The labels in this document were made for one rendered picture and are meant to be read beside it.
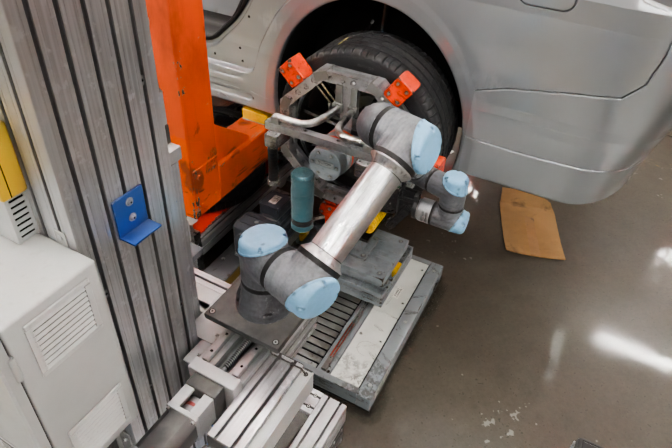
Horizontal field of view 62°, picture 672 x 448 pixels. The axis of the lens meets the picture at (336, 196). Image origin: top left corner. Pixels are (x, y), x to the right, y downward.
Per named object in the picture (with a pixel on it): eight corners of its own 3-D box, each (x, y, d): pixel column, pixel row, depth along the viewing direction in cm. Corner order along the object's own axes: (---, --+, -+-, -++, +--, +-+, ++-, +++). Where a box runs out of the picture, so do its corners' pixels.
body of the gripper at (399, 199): (390, 177, 179) (425, 188, 175) (387, 198, 184) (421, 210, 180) (380, 189, 174) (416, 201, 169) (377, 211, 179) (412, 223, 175)
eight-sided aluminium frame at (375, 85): (410, 219, 214) (431, 89, 182) (403, 228, 210) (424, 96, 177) (288, 176, 233) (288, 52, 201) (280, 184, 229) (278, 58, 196)
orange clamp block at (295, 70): (315, 72, 201) (300, 51, 200) (304, 80, 196) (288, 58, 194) (303, 81, 206) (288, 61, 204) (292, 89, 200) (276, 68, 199)
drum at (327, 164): (367, 159, 209) (370, 126, 201) (341, 188, 194) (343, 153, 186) (334, 148, 214) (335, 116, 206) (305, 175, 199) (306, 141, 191)
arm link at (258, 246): (267, 251, 146) (266, 210, 138) (302, 278, 139) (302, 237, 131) (229, 273, 139) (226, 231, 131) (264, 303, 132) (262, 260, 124)
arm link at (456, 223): (473, 205, 170) (467, 227, 175) (438, 194, 174) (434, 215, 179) (465, 219, 164) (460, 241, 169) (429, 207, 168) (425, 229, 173)
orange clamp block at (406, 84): (405, 100, 190) (422, 84, 184) (396, 109, 184) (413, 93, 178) (390, 85, 190) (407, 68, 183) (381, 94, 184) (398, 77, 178)
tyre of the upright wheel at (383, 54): (483, 66, 196) (321, 4, 214) (463, 91, 179) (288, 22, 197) (431, 205, 238) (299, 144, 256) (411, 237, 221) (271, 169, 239)
